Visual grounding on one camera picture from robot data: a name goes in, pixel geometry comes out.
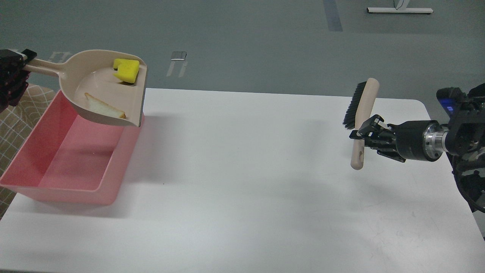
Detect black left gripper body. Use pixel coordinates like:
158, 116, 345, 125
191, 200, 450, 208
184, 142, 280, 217
0, 49, 30, 112

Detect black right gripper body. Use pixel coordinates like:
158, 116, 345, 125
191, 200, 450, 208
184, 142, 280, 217
394, 120, 447, 162

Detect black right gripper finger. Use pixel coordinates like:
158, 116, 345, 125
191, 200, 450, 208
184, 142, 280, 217
349, 131, 406, 163
354, 115, 395, 138

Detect beige hand brush black bristles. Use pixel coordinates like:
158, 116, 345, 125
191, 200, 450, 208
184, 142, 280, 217
343, 78, 380, 170

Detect beige plastic dustpan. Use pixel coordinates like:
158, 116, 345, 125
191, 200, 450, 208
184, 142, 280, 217
24, 50, 147, 127

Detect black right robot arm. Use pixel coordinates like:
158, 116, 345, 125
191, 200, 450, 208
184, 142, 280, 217
343, 78, 485, 212

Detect pink plastic bin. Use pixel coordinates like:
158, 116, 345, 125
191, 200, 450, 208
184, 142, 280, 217
1, 92, 141, 205

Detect beige checkered cloth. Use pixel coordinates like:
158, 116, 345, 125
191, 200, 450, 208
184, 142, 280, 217
0, 84, 53, 220

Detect white bread slice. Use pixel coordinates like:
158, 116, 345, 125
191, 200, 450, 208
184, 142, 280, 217
84, 92, 126, 119

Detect yellow sponge piece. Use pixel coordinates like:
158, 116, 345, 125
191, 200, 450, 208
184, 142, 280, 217
113, 58, 140, 84

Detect white table leg base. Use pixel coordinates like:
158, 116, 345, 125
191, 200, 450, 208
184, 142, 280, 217
366, 0, 434, 14

